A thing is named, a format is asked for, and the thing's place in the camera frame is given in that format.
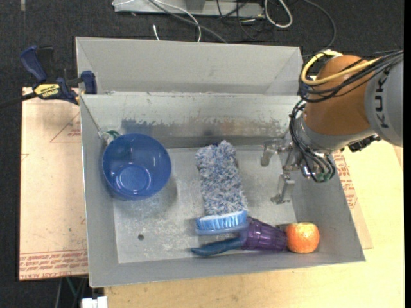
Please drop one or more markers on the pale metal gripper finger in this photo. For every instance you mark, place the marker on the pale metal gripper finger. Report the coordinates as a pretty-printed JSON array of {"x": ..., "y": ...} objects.
[
  {"x": 266, "y": 154},
  {"x": 284, "y": 188}
]

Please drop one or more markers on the purple plastic cup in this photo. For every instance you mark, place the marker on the purple plastic cup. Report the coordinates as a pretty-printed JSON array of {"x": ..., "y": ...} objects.
[{"x": 263, "y": 236}]

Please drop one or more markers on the blue and white fluffy mitt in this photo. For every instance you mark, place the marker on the blue and white fluffy mitt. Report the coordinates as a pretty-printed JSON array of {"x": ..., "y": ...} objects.
[{"x": 220, "y": 178}]

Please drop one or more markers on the orange fruit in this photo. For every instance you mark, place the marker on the orange fruit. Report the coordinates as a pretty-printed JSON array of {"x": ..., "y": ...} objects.
[{"x": 302, "y": 237}]

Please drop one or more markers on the blue scrubbing brush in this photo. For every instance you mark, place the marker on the blue scrubbing brush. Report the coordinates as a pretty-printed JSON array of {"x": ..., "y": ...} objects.
[{"x": 221, "y": 223}]

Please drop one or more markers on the blue plastic bowl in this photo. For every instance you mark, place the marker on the blue plastic bowl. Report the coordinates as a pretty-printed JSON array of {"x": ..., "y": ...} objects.
[{"x": 136, "y": 167}]

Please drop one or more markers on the grey metal bin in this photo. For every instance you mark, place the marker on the grey metal bin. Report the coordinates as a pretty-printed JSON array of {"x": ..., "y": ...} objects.
[{"x": 160, "y": 236}]

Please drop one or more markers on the white and green small object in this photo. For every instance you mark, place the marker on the white and green small object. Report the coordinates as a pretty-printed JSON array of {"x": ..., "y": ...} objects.
[{"x": 108, "y": 135}]

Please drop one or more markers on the brown cardboard board red print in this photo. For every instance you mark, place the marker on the brown cardboard board red print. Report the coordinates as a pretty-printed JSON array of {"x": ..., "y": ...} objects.
[{"x": 48, "y": 172}]

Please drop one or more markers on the black cylinder on white bracket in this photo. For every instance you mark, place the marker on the black cylinder on white bracket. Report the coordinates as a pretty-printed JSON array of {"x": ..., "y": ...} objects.
[{"x": 364, "y": 143}]

